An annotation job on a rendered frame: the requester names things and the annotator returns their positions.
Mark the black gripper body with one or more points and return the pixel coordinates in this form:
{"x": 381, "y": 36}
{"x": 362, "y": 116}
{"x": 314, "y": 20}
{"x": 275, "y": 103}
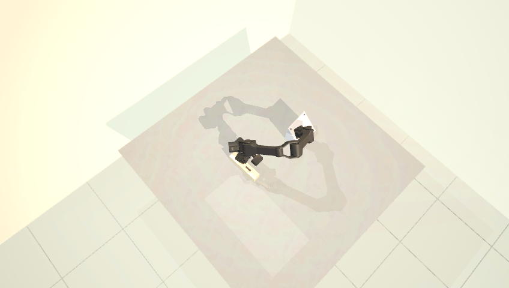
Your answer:
{"x": 256, "y": 158}

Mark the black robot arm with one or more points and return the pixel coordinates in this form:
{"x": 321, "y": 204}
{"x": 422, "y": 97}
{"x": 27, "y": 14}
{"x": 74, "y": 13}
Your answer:
{"x": 248, "y": 148}

